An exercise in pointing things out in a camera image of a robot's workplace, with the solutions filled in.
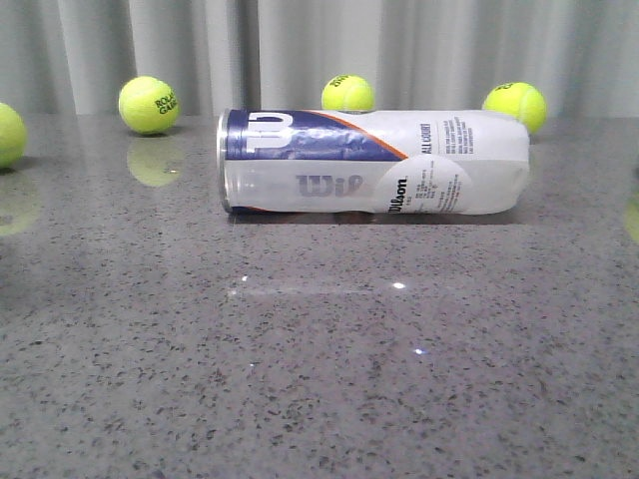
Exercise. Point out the Wilson tennis ball can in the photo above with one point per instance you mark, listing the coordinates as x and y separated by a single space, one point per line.
470 162

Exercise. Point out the yellow tennis ball centre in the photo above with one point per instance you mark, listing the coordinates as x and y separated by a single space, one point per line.
347 93

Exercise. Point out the yellow tennis ball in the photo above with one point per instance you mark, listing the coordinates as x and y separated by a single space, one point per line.
521 101
347 93

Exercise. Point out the Roland Garros tennis ball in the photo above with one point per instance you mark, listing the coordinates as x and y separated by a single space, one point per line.
148 105

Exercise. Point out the yellow tennis ball right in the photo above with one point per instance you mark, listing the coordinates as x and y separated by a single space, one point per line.
521 101

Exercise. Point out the Wilson 3 tennis ball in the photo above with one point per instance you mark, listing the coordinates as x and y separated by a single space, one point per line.
13 136

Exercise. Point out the white pleated curtain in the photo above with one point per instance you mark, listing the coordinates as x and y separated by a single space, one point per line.
72 57

